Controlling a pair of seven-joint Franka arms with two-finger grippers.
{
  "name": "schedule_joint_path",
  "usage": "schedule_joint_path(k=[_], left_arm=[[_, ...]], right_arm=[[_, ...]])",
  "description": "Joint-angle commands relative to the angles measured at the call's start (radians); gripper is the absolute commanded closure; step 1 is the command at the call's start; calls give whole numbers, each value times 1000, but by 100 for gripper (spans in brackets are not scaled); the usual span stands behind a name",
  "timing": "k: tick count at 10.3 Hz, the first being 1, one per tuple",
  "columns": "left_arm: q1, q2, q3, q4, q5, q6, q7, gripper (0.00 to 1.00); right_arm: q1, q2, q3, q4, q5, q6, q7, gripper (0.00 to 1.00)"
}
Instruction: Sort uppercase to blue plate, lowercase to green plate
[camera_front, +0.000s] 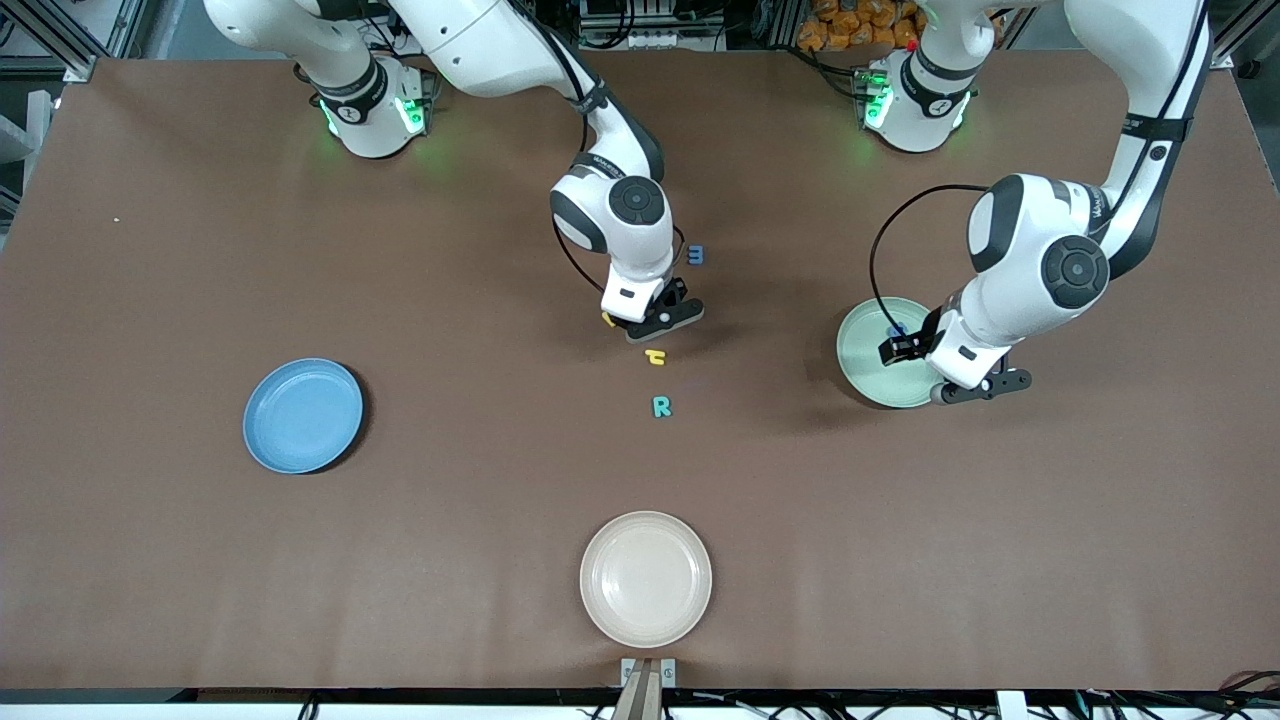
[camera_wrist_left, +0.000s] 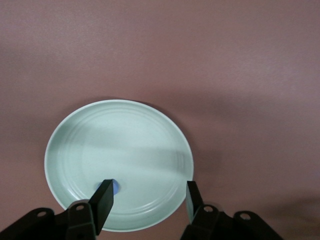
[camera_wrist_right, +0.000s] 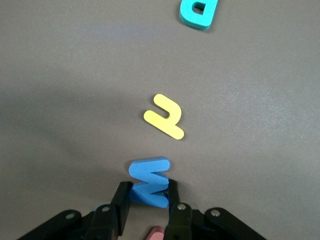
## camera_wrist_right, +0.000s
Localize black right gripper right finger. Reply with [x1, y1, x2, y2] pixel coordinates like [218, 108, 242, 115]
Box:
[164, 179, 194, 240]

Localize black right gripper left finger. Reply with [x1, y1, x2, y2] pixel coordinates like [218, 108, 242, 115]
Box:
[84, 181, 133, 240]

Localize pink foam letter w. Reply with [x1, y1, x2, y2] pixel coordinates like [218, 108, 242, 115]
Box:
[143, 225, 166, 240]

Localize blue foam uppercase M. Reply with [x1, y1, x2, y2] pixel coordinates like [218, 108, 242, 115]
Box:
[128, 156, 171, 209]

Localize yellow foam lowercase h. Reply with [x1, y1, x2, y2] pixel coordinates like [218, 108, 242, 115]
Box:
[143, 93, 185, 141]

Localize teal foam letter R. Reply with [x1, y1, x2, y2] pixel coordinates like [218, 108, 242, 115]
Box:
[179, 0, 219, 32]

